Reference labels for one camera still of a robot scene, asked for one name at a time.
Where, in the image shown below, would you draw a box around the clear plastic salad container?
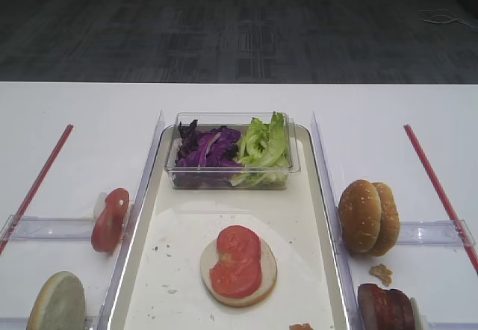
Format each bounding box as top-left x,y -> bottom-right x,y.
164,111 -> 300,190

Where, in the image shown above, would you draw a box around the brown crumb on tray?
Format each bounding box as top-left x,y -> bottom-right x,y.
289,323 -> 313,330

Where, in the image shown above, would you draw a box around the sesame bun front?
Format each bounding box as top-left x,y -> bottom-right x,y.
338,179 -> 382,253

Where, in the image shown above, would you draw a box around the white cable on floor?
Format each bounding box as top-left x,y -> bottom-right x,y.
418,8 -> 478,32

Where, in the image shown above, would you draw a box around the white patty holder block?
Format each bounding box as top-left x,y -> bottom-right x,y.
409,297 -> 424,330

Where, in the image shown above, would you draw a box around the green lettuce leaves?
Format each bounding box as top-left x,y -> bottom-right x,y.
230,112 -> 289,189

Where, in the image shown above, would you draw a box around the upright meat patties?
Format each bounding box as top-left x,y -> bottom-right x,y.
357,283 -> 415,330

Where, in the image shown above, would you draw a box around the bottom bun on tray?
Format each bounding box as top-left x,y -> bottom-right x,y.
199,237 -> 278,308

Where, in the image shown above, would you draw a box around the tomato slice on bun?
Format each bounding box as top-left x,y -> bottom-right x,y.
209,225 -> 262,299

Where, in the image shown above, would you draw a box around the right upper clear rail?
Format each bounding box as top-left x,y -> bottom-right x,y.
397,220 -> 476,247

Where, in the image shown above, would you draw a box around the left long clear rail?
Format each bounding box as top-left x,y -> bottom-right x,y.
92,113 -> 165,329

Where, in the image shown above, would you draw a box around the red strip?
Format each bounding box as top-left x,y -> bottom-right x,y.
403,125 -> 478,272
0,124 -> 74,253

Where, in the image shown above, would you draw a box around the purple cabbage leaves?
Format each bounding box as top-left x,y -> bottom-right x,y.
176,119 -> 242,168

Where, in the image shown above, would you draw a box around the brown crumb on table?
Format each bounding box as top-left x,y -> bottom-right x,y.
369,264 -> 393,287

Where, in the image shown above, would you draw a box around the silver metal tray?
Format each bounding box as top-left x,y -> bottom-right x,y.
98,126 -> 350,329

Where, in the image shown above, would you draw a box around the long clear rail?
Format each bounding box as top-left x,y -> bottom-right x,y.
92,113 -> 165,329
311,113 -> 363,330

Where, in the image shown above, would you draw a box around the upright tomato slices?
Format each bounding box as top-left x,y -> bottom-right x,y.
91,187 -> 129,253

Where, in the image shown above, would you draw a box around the left lower clear rail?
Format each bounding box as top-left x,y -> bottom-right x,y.
0,317 -> 97,330

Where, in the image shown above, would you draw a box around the right long clear rail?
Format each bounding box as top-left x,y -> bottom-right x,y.
311,113 -> 363,330

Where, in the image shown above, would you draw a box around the sesame bun rear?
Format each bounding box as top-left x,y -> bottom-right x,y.
370,182 -> 400,257

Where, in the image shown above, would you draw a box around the right red strip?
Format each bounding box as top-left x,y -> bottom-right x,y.
403,125 -> 478,272

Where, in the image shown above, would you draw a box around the left red strip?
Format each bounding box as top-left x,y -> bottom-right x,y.
0,124 -> 74,253

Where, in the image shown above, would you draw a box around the left upper clear rail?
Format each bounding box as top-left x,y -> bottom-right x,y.
1,215 -> 95,241

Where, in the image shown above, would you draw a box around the upright pale bun half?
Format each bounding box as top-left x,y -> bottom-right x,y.
26,271 -> 87,330

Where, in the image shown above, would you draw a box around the sesame bun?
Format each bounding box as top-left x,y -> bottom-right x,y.
338,179 -> 382,253
370,182 -> 400,257

